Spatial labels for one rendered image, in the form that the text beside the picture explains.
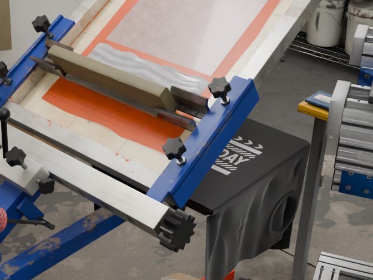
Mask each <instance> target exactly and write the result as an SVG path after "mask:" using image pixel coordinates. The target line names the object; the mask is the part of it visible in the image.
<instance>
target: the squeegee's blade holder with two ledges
mask: <svg viewBox="0 0 373 280"><path fill-rule="evenodd" d="M65 79H66V80H68V81H70V82H73V83H75V84H77V85H80V86H82V87H84V88H87V89H90V90H91V91H94V92H97V93H99V94H101V95H104V96H106V97H108V98H111V99H113V100H115V101H118V102H120V103H123V104H125V105H128V106H130V107H132V108H135V109H137V110H139V111H142V112H144V113H147V114H149V115H151V116H154V117H156V118H158V117H159V116H160V113H158V112H156V111H154V108H151V107H148V106H146V105H144V104H141V103H139V102H136V101H134V100H132V99H129V98H127V97H124V96H121V95H119V94H117V93H114V92H112V91H109V90H107V89H105V88H102V87H100V86H97V85H95V84H92V83H90V82H87V81H85V80H83V79H80V78H78V77H75V76H73V75H71V74H68V73H67V75H66V76H65Z"/></svg>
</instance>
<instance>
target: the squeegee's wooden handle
mask: <svg viewBox="0 0 373 280"><path fill-rule="evenodd" d="M48 55H49V56H50V58H51V59H52V61H53V62H54V63H55V64H56V65H58V66H61V68H62V70H63V71H64V72H65V74H67V73H68V74H71V75H73V76H75V77H78V78H80V79H83V80H85V81H87V82H90V83H92V84H95V85H97V86H100V87H102V88H105V89H107V90H109V91H112V92H114V93H117V94H119V95H121V96H124V97H127V98H129V99H132V100H134V101H136V102H139V103H141V104H144V105H146V106H148V107H151V108H154V107H162V108H165V109H167V110H169V111H172V112H174V113H175V111H176V110H177V109H178V105H177V103H176V101H175V100H174V98H173V96H172V94H171V93H170V91H169V90H168V88H167V87H164V86H162V85H159V84H157V83H154V82H152V81H149V80H147V79H144V78H141V77H138V76H135V75H133V74H131V73H128V72H125V71H123V70H120V69H117V68H115V67H112V66H109V65H107V64H104V63H102V62H98V61H96V60H94V59H91V58H88V57H86V56H83V55H81V54H78V53H75V52H72V51H70V50H67V49H65V48H62V47H59V46H56V45H53V46H52V47H51V48H50V49H49V51H48Z"/></svg>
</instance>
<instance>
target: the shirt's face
mask: <svg viewBox="0 0 373 280"><path fill-rule="evenodd" d="M236 135H239V136H241V137H244V138H246V139H249V140H251V141H253V142H256V143H258V144H261V145H263V146H266V147H269V148H268V149H267V150H265V151H264V152H262V153H261V154H259V155H258V156H256V157H254V158H253V159H251V160H250V161H248V162H246V163H245V164H244V165H242V166H240V167H239V168H237V169H236V170H234V171H232V172H231V173H229V174H228V175H226V176H225V175H223V174H221V173H218V172H216V171H214V170H212V169H210V170H209V171H208V173H207V174H206V175H205V177H204V178H203V180H202V181H201V182H200V184H199V185H198V186H197V188H196V190H195V191H194V192H193V194H192V195H191V196H190V198H189V199H188V202H191V203H193V204H195V205H197V206H199V207H201V208H203V209H205V210H207V211H209V212H211V210H212V209H213V208H215V207H216V206H217V205H219V204H221V203H222V202H223V201H225V200H226V199H228V198H229V197H231V196H232V195H234V194H235V193H236V192H238V191H239V190H241V189H242V188H244V187H245V186H247V185H248V184H249V183H251V182H252V181H254V180H256V179H257V178H259V177H260V176H261V175H263V174H264V173H266V172H267V171H269V170H270V169H272V168H273V167H275V166H276V165H277V164H279V163H280V162H282V161H283V160H285V159H286V158H288V157H289V156H291V155H292V154H293V153H295V152H296V151H298V150H299V149H301V148H303V146H305V145H307V144H308V141H306V140H304V139H301V138H299V137H296V136H293V135H291V134H288V133H285V132H283V131H280V130H278V129H275V128H272V127H269V126H267V125H264V124H262V123H259V122H256V121H254V120H252V119H248V118H246V119H245V121H244V122H243V123H242V125H241V126H240V128H239V129H238V130H237V132H236Z"/></svg>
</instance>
